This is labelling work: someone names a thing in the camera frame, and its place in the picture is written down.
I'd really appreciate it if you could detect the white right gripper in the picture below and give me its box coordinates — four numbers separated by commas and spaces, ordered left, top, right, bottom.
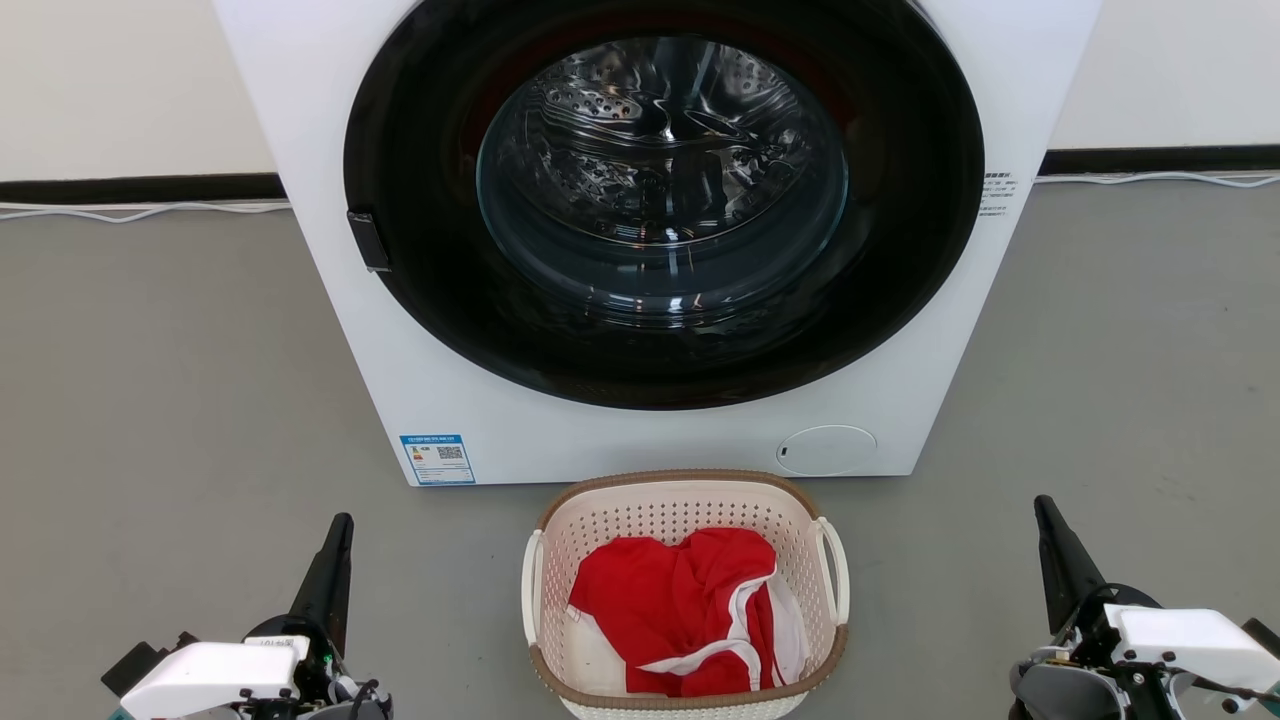
1008, 495, 1280, 720

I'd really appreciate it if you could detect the red and white garment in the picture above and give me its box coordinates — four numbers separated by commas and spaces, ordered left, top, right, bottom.
567, 527, 809, 699

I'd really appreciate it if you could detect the blue energy label sticker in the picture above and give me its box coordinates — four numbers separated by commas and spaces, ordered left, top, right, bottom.
399, 433, 477, 487

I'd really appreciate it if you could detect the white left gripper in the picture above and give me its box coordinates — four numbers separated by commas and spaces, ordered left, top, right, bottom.
100, 513, 394, 720

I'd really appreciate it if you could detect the white front-load washing machine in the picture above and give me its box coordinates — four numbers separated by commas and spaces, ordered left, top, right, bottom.
212, 0, 1103, 488

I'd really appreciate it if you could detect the black wall baseboard strip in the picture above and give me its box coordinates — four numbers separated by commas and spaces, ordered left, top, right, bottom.
0, 173, 288, 206
1037, 145, 1280, 177

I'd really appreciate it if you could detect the round black glass washer door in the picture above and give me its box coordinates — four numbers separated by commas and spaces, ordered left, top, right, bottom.
343, 0, 987, 412

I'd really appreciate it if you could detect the black washer door handle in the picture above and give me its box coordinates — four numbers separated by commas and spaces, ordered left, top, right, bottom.
346, 209, 392, 273

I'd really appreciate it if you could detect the small printed text sticker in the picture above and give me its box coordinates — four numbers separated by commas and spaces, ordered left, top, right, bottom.
978, 171, 1017, 219

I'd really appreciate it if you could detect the white floor cable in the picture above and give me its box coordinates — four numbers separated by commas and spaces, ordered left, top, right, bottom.
0, 201, 293, 224
1034, 170, 1280, 190

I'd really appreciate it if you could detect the round white filter cover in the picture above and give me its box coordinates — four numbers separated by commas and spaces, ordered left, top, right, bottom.
776, 425, 879, 478

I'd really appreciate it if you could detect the white perforated plastic laundry basket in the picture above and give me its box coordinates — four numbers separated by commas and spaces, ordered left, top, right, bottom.
520, 469, 852, 720

